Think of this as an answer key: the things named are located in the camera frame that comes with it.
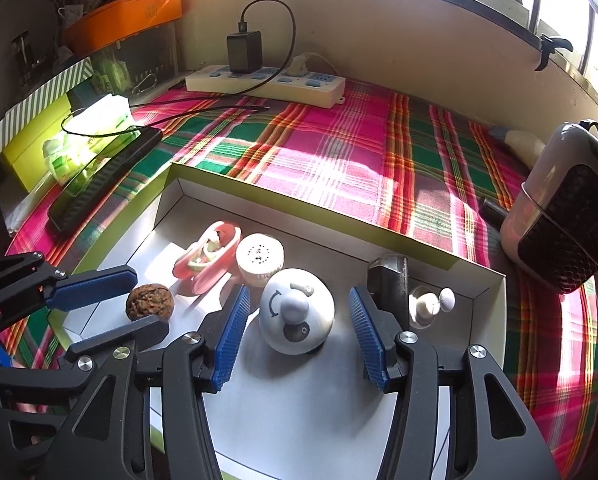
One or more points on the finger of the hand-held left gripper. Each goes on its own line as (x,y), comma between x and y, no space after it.
(129,335)
(91,287)

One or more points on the black smartphone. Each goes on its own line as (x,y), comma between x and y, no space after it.
(104,175)

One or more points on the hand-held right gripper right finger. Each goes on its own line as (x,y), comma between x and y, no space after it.
(366,340)

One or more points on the cream bottle with dark tip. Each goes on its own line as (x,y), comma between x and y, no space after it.
(521,145)

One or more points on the white power strip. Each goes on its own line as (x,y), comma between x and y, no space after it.
(299,87)

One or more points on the white face-shaped gadget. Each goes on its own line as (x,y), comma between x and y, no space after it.
(299,310)

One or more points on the white plug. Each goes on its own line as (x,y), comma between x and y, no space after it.
(296,66)

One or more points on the black charger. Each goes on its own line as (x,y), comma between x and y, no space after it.
(244,52)

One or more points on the brown walnut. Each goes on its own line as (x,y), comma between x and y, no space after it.
(149,300)

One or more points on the pink earphone case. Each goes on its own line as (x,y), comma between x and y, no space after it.
(204,280)

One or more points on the yellow-green box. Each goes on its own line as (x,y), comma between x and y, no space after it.
(24,160)

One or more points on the green and white cardboard box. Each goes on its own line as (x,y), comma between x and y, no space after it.
(289,425)

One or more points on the white egg-shaped gadget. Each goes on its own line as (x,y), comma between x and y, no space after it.
(423,310)

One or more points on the black window clip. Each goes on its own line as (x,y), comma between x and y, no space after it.
(546,47)

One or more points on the white and black heater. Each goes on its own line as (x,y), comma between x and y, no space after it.
(569,220)

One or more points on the green striped box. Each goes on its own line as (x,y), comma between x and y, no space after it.
(39,95)

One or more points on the black cylinder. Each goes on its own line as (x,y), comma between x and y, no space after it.
(389,285)

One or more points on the green tissue packet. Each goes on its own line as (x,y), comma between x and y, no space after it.
(99,120)

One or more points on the plaid tablecloth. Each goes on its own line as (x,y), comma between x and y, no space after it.
(354,160)

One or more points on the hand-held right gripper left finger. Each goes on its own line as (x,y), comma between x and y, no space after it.
(231,335)

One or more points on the clear plastic container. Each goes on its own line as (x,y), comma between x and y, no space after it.
(144,60)

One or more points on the white round jar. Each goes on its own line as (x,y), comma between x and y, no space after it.
(259,255)

